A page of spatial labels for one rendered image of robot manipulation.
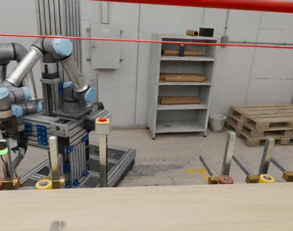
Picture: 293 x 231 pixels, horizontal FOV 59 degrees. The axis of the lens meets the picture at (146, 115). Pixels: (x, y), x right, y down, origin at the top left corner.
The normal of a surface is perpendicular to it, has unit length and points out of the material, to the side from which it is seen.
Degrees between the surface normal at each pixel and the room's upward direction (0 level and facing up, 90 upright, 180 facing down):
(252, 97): 90
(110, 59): 90
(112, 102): 90
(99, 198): 0
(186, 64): 90
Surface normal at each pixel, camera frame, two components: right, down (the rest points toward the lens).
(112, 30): 0.21, 0.34
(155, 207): 0.05, -0.94
